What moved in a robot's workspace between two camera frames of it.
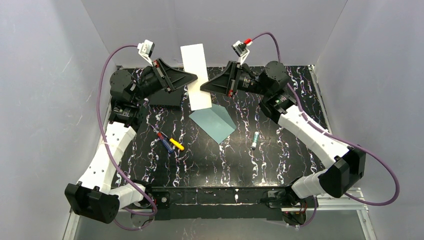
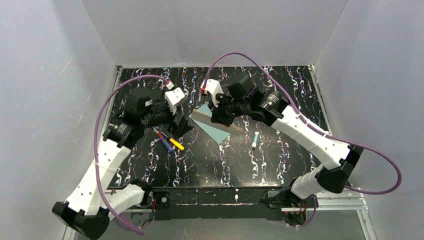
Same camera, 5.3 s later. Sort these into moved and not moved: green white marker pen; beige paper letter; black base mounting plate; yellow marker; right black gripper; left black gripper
Moved: right black gripper; left black gripper; beige paper letter
Not moved: green white marker pen; yellow marker; black base mounting plate
